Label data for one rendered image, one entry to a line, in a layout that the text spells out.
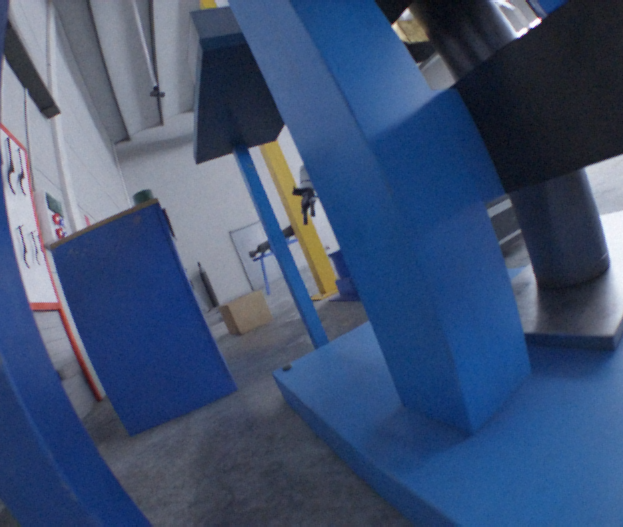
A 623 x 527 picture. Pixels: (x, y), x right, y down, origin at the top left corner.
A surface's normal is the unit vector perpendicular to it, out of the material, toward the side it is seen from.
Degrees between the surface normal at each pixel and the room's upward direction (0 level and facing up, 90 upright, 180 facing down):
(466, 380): 90
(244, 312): 90
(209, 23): 90
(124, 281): 90
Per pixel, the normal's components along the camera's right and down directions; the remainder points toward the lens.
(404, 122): 0.33, -0.11
